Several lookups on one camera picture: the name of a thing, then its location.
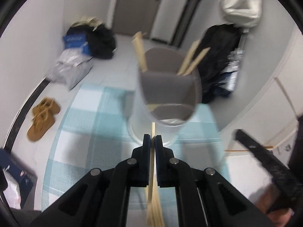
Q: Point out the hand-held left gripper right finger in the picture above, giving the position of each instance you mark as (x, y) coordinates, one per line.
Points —
(163, 167)

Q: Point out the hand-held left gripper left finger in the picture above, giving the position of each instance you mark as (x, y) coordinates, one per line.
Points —
(142, 167)

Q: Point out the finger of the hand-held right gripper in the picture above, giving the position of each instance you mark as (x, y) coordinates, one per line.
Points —
(260, 152)

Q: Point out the wooden chopstick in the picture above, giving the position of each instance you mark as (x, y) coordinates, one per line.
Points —
(143, 52)
(152, 151)
(197, 60)
(236, 150)
(138, 52)
(189, 56)

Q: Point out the pile of wooden chopsticks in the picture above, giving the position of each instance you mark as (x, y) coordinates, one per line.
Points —
(156, 208)

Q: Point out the translucent plastic utensil cup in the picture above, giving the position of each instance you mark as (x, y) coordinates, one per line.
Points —
(165, 92)

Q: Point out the person's right hand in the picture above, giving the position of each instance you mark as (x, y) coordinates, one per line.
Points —
(267, 201)

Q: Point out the blue white checked mat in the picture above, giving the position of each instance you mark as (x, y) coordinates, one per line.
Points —
(94, 134)

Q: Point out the black hanging coat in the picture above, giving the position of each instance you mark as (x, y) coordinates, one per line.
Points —
(217, 59)

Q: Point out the brown shoe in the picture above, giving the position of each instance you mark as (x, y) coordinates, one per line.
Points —
(47, 107)
(40, 127)

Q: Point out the grey plastic bag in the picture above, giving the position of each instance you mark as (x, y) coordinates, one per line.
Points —
(71, 68)

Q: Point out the navy blue box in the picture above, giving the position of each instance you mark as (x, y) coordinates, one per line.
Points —
(19, 170)

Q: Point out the black bag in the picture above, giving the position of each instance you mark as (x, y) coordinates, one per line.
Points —
(101, 42)

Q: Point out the white plastic bag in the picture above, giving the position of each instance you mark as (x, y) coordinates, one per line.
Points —
(10, 191)

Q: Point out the blue packet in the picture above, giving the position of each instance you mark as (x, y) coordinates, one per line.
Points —
(74, 42)

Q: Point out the cream hanging bag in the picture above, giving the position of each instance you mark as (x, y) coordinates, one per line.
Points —
(241, 2)

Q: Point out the beige cloth bag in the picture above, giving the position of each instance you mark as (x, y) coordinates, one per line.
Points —
(87, 22)

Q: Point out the grey door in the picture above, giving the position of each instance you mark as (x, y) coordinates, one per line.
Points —
(135, 4)

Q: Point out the dark vertical frame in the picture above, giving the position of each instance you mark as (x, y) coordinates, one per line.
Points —
(191, 11)

